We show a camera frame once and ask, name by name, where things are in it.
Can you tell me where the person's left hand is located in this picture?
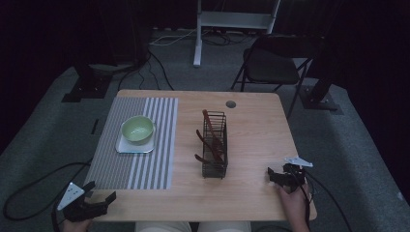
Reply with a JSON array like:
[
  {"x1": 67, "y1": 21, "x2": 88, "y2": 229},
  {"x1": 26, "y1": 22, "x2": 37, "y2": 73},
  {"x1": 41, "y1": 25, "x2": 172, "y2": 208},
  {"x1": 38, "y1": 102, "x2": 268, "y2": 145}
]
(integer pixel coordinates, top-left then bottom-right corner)
[{"x1": 59, "y1": 217, "x2": 94, "y2": 232}]

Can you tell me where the black wire rack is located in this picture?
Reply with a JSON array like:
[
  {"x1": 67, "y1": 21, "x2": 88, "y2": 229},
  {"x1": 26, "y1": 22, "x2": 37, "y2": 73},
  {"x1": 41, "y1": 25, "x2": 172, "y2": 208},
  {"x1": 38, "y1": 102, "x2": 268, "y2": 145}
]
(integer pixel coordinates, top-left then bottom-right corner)
[{"x1": 201, "y1": 110, "x2": 229, "y2": 180}]

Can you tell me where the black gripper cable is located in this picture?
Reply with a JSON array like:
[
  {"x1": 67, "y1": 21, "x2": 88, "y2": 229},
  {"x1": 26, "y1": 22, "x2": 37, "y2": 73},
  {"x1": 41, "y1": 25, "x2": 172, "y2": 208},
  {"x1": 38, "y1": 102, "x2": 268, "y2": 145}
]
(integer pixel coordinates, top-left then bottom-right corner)
[
  {"x1": 301, "y1": 172, "x2": 355, "y2": 232},
  {"x1": 2, "y1": 158, "x2": 95, "y2": 232}
]

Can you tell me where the green bowl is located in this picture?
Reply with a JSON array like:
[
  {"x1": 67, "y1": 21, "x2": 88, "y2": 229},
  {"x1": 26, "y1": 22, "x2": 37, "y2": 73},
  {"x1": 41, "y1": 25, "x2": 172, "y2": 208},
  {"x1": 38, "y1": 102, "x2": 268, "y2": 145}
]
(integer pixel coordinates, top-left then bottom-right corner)
[{"x1": 120, "y1": 114, "x2": 155, "y2": 145}]

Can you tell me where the white floor cable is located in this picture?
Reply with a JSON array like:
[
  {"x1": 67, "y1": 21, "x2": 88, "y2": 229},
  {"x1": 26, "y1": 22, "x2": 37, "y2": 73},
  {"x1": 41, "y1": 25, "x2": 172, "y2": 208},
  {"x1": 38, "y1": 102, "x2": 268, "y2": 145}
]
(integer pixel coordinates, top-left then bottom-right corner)
[{"x1": 149, "y1": 28, "x2": 198, "y2": 46}]

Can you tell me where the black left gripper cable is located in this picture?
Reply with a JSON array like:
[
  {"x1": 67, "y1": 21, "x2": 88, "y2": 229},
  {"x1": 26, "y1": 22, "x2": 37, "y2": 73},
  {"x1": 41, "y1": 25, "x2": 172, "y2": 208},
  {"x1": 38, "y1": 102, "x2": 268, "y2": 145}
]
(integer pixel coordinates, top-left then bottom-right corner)
[{"x1": 2, "y1": 158, "x2": 95, "y2": 232}]

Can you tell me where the black folding chair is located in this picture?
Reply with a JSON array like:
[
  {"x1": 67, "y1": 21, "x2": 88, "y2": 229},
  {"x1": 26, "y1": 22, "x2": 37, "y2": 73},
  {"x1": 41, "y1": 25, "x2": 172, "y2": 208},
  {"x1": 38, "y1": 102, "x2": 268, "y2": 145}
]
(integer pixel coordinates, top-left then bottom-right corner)
[{"x1": 229, "y1": 34, "x2": 324, "y2": 119}]

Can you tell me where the white metal stand frame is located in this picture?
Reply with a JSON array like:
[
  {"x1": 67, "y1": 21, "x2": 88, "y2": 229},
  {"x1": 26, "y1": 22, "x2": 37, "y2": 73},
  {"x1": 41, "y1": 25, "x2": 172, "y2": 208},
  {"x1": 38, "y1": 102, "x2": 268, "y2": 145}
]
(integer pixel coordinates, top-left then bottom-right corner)
[{"x1": 191, "y1": 0, "x2": 281, "y2": 68}]

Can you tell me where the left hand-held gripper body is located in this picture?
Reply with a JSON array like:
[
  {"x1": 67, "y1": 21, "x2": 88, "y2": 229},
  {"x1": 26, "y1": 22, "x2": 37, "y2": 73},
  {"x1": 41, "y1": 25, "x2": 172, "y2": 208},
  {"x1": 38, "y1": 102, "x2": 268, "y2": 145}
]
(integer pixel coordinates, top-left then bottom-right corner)
[{"x1": 52, "y1": 182, "x2": 109, "y2": 223}]

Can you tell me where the grey striped placemat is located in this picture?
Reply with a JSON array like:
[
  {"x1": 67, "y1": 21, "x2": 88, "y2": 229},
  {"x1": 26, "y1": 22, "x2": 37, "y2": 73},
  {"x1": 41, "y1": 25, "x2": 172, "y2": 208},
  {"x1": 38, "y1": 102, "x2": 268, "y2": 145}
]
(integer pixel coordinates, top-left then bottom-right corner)
[{"x1": 84, "y1": 96, "x2": 179, "y2": 190}]

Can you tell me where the black floor cable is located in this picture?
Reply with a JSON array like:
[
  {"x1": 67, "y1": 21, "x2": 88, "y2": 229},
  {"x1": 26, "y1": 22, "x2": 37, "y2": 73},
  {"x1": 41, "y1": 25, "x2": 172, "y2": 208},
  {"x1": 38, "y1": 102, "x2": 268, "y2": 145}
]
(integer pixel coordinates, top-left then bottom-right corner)
[{"x1": 116, "y1": 50, "x2": 175, "y2": 92}]

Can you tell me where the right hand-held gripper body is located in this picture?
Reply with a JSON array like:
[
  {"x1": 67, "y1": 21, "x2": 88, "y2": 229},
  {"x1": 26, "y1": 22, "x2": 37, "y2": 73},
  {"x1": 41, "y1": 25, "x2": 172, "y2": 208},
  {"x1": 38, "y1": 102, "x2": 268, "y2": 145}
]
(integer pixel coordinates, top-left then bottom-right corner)
[{"x1": 279, "y1": 156, "x2": 314, "y2": 194}]

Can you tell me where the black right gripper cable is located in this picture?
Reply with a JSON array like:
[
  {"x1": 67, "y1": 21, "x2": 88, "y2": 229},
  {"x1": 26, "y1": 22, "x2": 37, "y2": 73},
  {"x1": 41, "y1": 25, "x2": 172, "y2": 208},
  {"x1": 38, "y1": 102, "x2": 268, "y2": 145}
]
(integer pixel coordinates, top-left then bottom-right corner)
[{"x1": 301, "y1": 172, "x2": 355, "y2": 232}]

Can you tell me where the person's right hand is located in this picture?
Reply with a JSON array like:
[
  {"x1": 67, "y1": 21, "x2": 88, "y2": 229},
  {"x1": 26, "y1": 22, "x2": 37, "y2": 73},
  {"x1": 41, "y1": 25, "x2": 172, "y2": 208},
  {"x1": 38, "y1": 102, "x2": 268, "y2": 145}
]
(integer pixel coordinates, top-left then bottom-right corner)
[{"x1": 277, "y1": 183, "x2": 313, "y2": 226}]

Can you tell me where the white square plate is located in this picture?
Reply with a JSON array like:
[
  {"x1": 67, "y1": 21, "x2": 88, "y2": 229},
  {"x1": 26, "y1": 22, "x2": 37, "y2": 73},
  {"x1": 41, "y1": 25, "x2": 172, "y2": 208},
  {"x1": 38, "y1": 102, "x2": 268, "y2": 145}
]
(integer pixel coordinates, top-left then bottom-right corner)
[{"x1": 115, "y1": 124, "x2": 157, "y2": 155}]

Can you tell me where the long brown wooden utensil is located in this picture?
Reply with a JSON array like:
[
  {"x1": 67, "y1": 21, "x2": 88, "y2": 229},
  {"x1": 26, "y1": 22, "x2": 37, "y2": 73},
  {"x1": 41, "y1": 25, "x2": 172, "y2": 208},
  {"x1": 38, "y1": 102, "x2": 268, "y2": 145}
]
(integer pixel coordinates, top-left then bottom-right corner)
[{"x1": 201, "y1": 108, "x2": 226, "y2": 158}]

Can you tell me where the black stand base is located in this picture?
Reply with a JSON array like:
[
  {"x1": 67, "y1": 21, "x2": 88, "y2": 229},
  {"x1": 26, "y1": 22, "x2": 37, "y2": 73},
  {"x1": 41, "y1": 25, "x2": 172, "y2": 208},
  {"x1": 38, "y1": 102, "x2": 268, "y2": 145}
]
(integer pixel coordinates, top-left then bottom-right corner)
[
  {"x1": 298, "y1": 75, "x2": 345, "y2": 116},
  {"x1": 61, "y1": 63, "x2": 113, "y2": 103}
]

